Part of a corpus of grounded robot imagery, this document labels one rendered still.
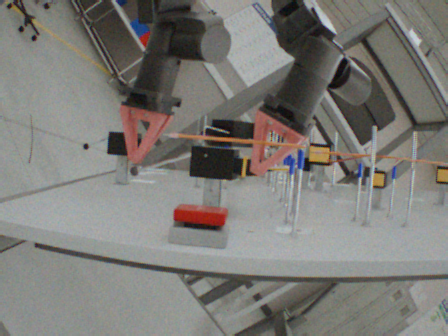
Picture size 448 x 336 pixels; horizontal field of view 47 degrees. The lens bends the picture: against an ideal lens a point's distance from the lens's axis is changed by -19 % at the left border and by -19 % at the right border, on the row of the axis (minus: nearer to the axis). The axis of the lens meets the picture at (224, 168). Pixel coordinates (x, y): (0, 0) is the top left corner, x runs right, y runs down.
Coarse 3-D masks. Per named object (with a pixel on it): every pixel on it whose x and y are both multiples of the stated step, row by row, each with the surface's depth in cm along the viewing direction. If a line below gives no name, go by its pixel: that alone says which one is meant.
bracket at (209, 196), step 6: (204, 180) 82; (210, 180) 82; (216, 180) 82; (204, 186) 82; (210, 186) 82; (216, 186) 82; (204, 192) 82; (210, 192) 83; (216, 192) 82; (204, 198) 82; (210, 198) 82; (216, 198) 82; (204, 204) 82; (210, 204) 84; (216, 204) 82
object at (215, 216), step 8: (176, 208) 60; (184, 208) 60; (192, 208) 61; (200, 208) 61; (208, 208) 62; (216, 208) 62; (224, 208) 63; (176, 216) 59; (184, 216) 59; (192, 216) 59; (200, 216) 59; (208, 216) 59; (216, 216) 59; (224, 216) 59; (184, 224) 60; (192, 224) 60; (200, 224) 60; (208, 224) 59; (216, 224) 59; (224, 224) 59
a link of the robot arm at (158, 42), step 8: (160, 24) 81; (168, 24) 80; (176, 24) 80; (152, 32) 81; (160, 32) 80; (168, 32) 80; (152, 40) 81; (160, 40) 80; (168, 40) 80; (152, 48) 81; (160, 48) 80; (168, 48) 81
